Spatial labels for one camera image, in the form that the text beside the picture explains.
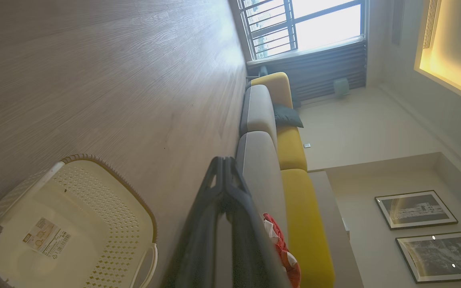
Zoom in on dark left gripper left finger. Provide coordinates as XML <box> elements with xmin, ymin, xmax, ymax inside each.
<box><xmin>162</xmin><ymin>156</ymin><xmax>227</xmax><ymax>288</ymax></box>

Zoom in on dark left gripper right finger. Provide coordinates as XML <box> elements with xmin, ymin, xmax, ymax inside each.
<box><xmin>224</xmin><ymin>156</ymin><xmax>292</xmax><ymax>288</ymax></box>

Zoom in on red white garment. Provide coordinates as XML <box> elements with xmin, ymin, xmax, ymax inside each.
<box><xmin>263</xmin><ymin>213</ymin><xmax>301</xmax><ymax>288</ymax></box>

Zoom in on grey sofa seat cushion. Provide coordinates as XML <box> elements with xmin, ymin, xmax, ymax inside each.
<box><xmin>235</xmin><ymin>131</ymin><xmax>292</xmax><ymax>288</ymax></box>
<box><xmin>239</xmin><ymin>84</ymin><xmax>278</xmax><ymax>149</ymax></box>

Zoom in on cream plastic laundry basket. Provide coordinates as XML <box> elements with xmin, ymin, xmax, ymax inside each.
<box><xmin>0</xmin><ymin>154</ymin><xmax>158</xmax><ymax>288</ymax></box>

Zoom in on yellow sofa back cushion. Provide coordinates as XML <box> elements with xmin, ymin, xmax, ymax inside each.
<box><xmin>281</xmin><ymin>168</ymin><xmax>336</xmax><ymax>288</ymax></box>
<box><xmin>276</xmin><ymin>125</ymin><xmax>308</xmax><ymax>172</ymax></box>

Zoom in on beige ledge behind sofa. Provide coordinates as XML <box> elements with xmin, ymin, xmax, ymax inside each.
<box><xmin>308</xmin><ymin>171</ymin><xmax>364</xmax><ymax>288</ymax></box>

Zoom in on dark grey throw pillow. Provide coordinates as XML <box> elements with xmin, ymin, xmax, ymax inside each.
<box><xmin>273</xmin><ymin>104</ymin><xmax>304</xmax><ymax>129</ymax></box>

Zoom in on white barcode label sticker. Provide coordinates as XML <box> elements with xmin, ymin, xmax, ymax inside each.
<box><xmin>22</xmin><ymin>217</ymin><xmax>72</xmax><ymax>259</ymax></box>

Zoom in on yellow sofa end cushion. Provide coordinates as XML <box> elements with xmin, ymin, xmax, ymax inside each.
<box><xmin>250</xmin><ymin>72</ymin><xmax>294</xmax><ymax>109</ymax></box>

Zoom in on framed black white picture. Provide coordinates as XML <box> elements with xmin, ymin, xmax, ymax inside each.
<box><xmin>395</xmin><ymin>231</ymin><xmax>461</xmax><ymax>284</ymax></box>
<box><xmin>375</xmin><ymin>190</ymin><xmax>459</xmax><ymax>231</ymax></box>

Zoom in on pale green bin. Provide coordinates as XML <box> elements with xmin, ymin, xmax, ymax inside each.
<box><xmin>333</xmin><ymin>78</ymin><xmax>350</xmax><ymax>99</ymax></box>

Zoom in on dark slatted panel under window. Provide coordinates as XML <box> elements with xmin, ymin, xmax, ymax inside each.
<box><xmin>247</xmin><ymin>39</ymin><xmax>367</xmax><ymax>102</ymax></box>

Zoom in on white ceiling air vent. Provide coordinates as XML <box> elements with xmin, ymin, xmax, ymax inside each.
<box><xmin>422</xmin><ymin>0</ymin><xmax>442</xmax><ymax>50</ymax></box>

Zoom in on window with dark frame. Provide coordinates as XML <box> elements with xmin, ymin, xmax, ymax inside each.
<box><xmin>237</xmin><ymin>0</ymin><xmax>366</xmax><ymax>61</ymax></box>

